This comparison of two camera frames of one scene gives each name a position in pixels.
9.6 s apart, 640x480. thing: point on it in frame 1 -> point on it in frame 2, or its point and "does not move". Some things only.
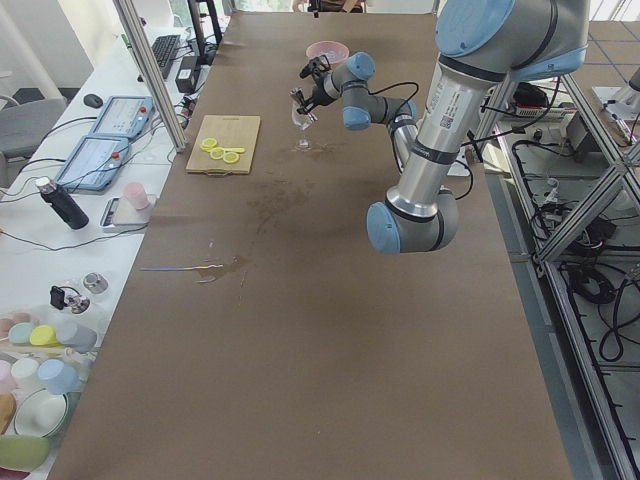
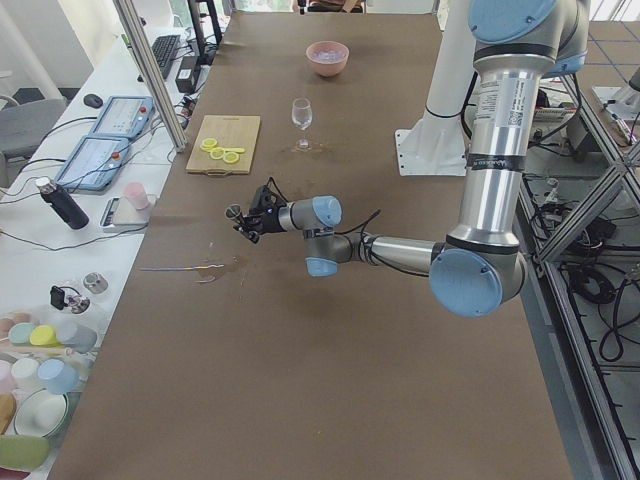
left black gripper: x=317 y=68 -> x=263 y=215
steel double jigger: x=297 y=92 -> x=234 y=212
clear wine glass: x=303 y=121 does not move
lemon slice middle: x=217 y=153 does not move
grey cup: x=78 y=337 does not move
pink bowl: x=336 y=53 does not move
